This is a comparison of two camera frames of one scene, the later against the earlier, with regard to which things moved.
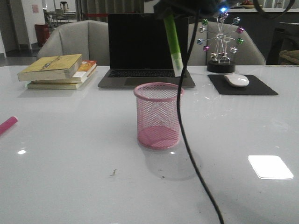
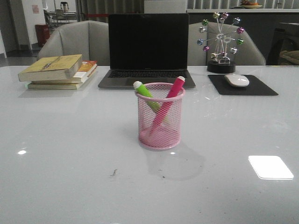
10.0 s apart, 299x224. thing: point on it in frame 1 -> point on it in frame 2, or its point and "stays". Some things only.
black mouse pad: (255, 86) stays
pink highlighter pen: (8, 123) -> (172, 94)
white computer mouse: (237, 80) stays
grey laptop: (138, 51) stays
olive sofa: (289, 57) stays
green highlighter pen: (171, 30) -> (149, 98)
